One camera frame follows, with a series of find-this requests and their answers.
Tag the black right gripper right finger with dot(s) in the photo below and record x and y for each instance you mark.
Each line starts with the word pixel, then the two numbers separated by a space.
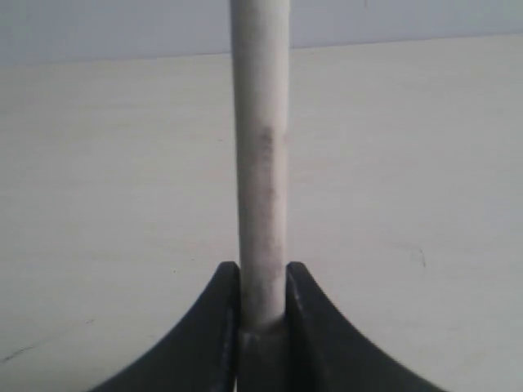
pixel 327 353

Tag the white paint brush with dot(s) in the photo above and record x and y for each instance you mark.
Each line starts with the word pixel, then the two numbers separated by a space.
pixel 260 54

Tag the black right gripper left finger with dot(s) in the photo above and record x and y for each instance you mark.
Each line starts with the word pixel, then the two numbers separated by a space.
pixel 200 352

